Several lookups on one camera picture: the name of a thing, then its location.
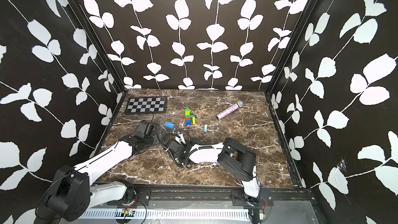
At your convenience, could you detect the light blue long lego brick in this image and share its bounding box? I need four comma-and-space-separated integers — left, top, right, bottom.
164, 121, 175, 130

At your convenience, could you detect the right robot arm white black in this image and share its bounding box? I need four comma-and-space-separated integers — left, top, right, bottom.
160, 134, 261, 198

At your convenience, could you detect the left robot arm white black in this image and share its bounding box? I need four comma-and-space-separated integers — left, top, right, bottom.
38, 131, 162, 222

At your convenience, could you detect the black white checkerboard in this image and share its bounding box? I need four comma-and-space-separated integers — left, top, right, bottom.
124, 96, 167, 115

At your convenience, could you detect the purple glitter microphone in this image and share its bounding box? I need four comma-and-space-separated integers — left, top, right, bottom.
216, 100, 244, 120

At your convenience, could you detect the white perforated strip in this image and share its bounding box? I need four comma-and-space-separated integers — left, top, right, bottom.
78, 208, 250, 221

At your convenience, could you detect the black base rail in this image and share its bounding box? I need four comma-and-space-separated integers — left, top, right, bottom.
66, 186, 315, 207

